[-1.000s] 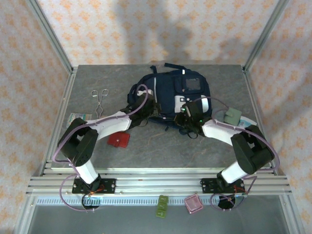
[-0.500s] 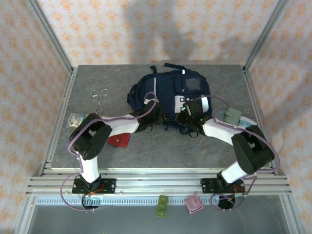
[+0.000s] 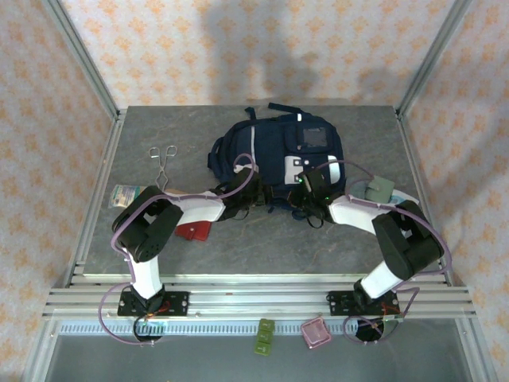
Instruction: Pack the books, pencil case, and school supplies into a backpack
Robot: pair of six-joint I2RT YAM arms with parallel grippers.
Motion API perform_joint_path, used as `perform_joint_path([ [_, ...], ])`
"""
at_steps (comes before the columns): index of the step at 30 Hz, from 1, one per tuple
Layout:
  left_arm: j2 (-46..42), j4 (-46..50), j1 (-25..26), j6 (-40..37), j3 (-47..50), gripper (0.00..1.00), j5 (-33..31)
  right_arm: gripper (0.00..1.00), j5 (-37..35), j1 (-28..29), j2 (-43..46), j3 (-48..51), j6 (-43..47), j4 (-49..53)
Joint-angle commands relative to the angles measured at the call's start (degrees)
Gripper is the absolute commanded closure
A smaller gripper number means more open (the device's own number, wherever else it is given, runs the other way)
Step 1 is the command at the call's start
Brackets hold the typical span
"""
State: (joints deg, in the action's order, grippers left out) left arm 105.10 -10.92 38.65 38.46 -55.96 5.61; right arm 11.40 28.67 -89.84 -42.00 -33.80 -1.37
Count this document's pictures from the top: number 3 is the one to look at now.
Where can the clear bag green white packet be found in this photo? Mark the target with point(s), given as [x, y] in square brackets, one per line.
[121, 196]

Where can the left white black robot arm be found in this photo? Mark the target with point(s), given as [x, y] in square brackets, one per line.
[195, 207]

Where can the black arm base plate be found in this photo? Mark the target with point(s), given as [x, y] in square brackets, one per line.
[338, 304]
[179, 304]

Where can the pink square box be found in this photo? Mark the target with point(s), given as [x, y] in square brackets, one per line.
[316, 333]

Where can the navy blue backpack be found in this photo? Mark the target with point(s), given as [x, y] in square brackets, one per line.
[270, 147]

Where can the blue white tissue packet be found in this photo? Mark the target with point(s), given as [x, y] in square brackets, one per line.
[405, 197]

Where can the green square tile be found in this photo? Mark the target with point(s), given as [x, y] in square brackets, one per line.
[263, 348]
[266, 324]
[265, 336]

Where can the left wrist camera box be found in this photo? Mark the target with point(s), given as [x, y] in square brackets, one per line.
[240, 169]

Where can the aluminium frame cross rail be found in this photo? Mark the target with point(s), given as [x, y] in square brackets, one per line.
[258, 298]

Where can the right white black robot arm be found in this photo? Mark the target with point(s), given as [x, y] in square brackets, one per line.
[358, 215]

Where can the aluminium frame post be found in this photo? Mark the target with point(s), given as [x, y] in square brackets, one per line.
[428, 63]
[87, 63]

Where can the red snap wallet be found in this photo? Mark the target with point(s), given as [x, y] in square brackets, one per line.
[195, 231]

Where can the grey lower metal panel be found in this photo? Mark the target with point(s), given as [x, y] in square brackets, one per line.
[238, 366]

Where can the metal scissor tongs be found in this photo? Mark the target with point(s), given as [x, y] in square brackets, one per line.
[162, 175]

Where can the grey green small pouch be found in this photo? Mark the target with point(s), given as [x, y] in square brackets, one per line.
[379, 189]

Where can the aluminium table side rail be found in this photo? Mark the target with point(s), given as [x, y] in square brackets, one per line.
[99, 191]
[413, 159]

